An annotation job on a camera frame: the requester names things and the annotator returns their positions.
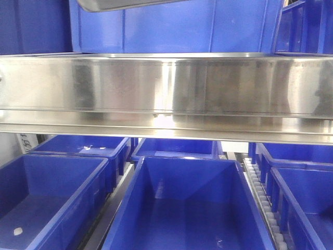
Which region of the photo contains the small silver tray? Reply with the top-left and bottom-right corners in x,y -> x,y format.
77,0 -> 178,13

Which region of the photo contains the lower rear blue bin centre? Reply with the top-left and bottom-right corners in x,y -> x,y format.
131,138 -> 224,169

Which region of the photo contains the blue bin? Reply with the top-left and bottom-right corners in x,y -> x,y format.
69,1 -> 283,53
29,135 -> 132,193
131,138 -> 224,169
1,154 -> 108,249
103,157 -> 274,249
275,1 -> 332,54
271,167 -> 332,249
1,1 -> 72,55
249,143 -> 332,196

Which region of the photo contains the lower rear blue bin left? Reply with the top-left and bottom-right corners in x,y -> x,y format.
29,135 -> 132,193

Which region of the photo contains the blue bin upper left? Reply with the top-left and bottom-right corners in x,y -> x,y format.
69,1 -> 283,53

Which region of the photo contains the lower rear blue bin right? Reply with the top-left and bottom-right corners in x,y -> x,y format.
249,143 -> 332,196

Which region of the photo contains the lower white roller track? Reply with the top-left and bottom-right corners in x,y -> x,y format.
243,156 -> 288,249

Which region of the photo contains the blue bin upper right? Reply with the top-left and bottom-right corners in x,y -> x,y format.
275,1 -> 332,54

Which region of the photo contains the blue bin far left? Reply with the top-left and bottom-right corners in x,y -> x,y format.
1,1 -> 72,55

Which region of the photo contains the steel shelf front rail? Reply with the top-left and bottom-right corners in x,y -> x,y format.
1,53 -> 332,145

